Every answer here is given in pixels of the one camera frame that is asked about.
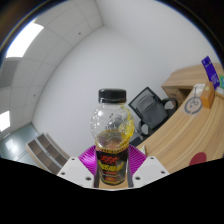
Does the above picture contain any grey mesh office chair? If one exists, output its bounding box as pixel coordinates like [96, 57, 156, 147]
[128, 86, 180, 138]

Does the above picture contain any rectangular ceiling light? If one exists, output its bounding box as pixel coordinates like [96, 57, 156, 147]
[5, 21, 45, 59]
[0, 110, 11, 133]

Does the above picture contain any wooden side desk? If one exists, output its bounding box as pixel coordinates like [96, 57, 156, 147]
[161, 63, 224, 108]

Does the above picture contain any round grey mouse pad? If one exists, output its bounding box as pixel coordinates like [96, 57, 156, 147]
[183, 95, 203, 116]

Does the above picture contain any clear bottle with black cap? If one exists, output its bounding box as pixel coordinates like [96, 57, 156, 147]
[89, 88, 136, 186]

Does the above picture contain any orange wooden box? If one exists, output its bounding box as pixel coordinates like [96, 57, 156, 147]
[200, 81, 216, 110]

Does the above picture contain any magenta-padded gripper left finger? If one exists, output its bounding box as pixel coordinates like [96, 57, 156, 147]
[57, 145, 99, 188]

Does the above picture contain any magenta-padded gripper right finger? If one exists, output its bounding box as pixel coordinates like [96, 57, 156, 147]
[127, 145, 170, 188]

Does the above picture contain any purple standing pouch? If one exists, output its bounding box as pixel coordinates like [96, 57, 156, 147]
[200, 55, 222, 90]

